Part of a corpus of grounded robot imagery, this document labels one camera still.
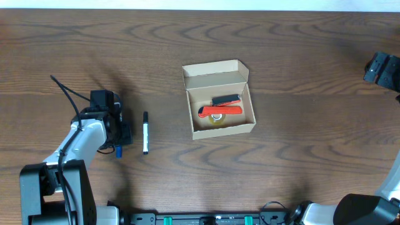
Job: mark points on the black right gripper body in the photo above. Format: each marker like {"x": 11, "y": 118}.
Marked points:
{"x": 380, "y": 69}

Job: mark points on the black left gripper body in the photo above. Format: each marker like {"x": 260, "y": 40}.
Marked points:
{"x": 125, "y": 134}

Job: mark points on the blue capped marker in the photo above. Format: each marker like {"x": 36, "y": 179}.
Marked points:
{"x": 119, "y": 151}

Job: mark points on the red utility knife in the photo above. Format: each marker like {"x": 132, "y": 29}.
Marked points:
{"x": 214, "y": 110}

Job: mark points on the yellow tape roll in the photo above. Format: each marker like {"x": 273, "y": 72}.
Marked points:
{"x": 216, "y": 119}

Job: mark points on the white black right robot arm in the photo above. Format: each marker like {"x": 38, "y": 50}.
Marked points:
{"x": 381, "y": 208}

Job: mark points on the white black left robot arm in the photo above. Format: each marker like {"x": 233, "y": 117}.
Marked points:
{"x": 58, "y": 190}

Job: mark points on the black capped marker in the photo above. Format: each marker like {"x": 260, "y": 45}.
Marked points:
{"x": 145, "y": 131}

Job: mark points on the brown cardboard box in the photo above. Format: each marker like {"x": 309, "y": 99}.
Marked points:
{"x": 205, "y": 81}

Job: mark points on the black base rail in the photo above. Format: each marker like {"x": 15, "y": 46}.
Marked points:
{"x": 270, "y": 217}

